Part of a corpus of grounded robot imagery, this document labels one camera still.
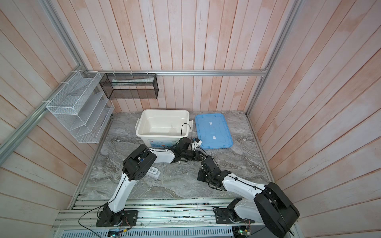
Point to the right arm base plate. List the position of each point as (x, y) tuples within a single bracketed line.
[(228, 216)]

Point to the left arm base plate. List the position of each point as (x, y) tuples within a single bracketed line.
[(123, 218)]

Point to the white wire mesh shelf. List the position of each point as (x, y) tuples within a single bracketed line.
[(82, 110)]

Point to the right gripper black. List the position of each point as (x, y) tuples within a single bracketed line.
[(201, 173)]

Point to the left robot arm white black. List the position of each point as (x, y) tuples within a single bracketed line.
[(139, 163)]

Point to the white test tube rack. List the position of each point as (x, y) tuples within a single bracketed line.
[(153, 172)]

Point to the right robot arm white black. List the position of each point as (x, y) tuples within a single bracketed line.
[(262, 203)]

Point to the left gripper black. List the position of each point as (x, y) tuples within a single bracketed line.
[(198, 158)]

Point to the black mesh wall basket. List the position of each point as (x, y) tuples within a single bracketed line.
[(118, 86)]

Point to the white plastic storage bin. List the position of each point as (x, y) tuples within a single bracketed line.
[(163, 128)]

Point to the aluminium rail base frame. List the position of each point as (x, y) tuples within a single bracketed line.
[(154, 213)]

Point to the blue plastic bin lid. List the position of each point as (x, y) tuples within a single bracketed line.
[(213, 131)]

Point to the white perforated vent cover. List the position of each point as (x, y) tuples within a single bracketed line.
[(187, 232)]

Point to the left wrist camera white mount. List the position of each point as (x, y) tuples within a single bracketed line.
[(195, 143)]

